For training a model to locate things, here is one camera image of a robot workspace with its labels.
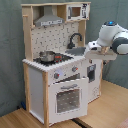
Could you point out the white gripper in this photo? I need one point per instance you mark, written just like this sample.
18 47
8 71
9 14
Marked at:
94 46

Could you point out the white oven door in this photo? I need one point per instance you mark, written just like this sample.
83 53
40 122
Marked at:
68 100

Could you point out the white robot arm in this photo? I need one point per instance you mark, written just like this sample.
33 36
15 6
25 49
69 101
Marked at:
113 36

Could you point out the wooden toy kitchen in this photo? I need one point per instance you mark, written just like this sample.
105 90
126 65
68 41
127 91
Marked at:
38 78

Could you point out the grey toy sink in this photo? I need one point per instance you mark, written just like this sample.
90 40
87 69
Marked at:
79 51

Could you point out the black toy faucet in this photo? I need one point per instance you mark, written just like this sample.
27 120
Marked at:
72 40

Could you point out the white cabinet door with dispenser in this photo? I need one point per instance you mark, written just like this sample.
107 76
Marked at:
92 70

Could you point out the right red stove knob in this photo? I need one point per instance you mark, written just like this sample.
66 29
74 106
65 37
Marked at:
75 69

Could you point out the red stove knob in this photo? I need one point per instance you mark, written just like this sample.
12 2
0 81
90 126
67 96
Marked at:
75 69
56 75

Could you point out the white toy microwave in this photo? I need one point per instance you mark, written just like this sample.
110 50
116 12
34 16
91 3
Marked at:
77 11

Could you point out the black toy stovetop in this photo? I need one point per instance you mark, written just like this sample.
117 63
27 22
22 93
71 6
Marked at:
59 58

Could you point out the silver toy pot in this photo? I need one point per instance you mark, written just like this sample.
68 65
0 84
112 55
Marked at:
47 56

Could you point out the left red stove knob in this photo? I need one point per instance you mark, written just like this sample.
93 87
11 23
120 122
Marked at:
56 75

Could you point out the grey range hood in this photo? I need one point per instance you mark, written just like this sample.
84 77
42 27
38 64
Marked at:
48 18

